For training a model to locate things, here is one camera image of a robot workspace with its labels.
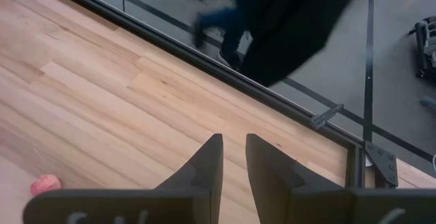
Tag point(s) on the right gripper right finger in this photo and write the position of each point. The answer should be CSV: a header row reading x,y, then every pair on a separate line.
x,y
306,203

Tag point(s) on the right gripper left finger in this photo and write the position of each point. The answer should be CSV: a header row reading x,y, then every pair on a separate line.
x,y
136,207

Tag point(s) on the pink bumpy fruit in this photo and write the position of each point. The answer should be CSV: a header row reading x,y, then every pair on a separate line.
x,y
45,184

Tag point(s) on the person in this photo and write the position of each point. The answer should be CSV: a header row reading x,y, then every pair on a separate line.
x,y
289,30

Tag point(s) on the black aluminium table frame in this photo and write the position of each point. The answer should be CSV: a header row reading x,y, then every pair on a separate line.
x,y
272,96

